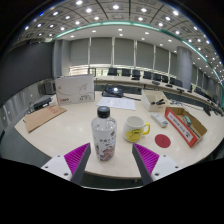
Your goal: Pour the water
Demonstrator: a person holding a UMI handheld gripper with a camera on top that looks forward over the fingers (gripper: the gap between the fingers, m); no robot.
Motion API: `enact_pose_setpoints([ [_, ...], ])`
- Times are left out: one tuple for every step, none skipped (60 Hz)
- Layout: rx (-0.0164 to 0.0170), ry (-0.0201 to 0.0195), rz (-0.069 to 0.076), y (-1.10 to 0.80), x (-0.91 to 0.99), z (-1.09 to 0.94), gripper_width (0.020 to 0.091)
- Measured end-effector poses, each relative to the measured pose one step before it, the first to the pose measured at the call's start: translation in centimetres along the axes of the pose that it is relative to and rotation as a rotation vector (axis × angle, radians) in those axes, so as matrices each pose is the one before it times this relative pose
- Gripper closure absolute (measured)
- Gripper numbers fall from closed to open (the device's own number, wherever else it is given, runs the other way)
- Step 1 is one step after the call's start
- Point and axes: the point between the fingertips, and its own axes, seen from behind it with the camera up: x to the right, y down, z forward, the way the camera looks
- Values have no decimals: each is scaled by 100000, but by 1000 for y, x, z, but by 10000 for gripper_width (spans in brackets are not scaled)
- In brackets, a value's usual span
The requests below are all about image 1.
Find flat round red coaster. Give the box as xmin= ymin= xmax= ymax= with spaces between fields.
xmin=154 ymin=133 xmax=172 ymax=149

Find white and yellow mug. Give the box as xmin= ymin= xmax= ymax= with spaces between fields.
xmin=122 ymin=115 xmax=151 ymax=144

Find teal block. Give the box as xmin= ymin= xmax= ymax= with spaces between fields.
xmin=183 ymin=114 xmax=193 ymax=127

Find white paper sheet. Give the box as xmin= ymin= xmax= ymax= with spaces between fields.
xmin=96 ymin=96 xmax=137 ymax=111

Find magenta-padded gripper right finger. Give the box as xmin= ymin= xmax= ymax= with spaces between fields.
xmin=131 ymin=142 xmax=184 ymax=186

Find white printed carton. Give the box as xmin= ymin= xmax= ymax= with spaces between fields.
xmin=54 ymin=74 xmax=96 ymax=106

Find flat brown cardboard sheet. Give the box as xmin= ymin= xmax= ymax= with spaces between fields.
xmin=23 ymin=104 xmax=68 ymax=134

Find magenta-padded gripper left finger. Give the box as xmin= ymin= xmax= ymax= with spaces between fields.
xmin=40 ymin=142 xmax=92 ymax=186

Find round ceiling lights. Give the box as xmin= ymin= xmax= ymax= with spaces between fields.
xmin=19 ymin=0 xmax=224 ymax=81

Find small beige cardboard box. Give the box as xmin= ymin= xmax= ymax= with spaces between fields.
xmin=140 ymin=89 xmax=171 ymax=112

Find open cardboard box, red side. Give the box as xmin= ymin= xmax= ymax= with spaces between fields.
xmin=164 ymin=106 xmax=208 ymax=148

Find clear water bottle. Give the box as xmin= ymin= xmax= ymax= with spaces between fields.
xmin=90 ymin=105 xmax=118 ymax=163

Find row of black office chairs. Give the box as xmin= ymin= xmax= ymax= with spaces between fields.
xmin=107 ymin=67 xmax=188 ymax=88

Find row of black desk microphones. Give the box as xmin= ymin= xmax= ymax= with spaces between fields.
xmin=130 ymin=75 xmax=185 ymax=94

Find black stapler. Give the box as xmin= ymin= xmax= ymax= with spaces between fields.
xmin=150 ymin=98 xmax=166 ymax=106

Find black bag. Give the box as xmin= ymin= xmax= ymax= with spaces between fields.
xmin=101 ymin=83 xmax=125 ymax=98

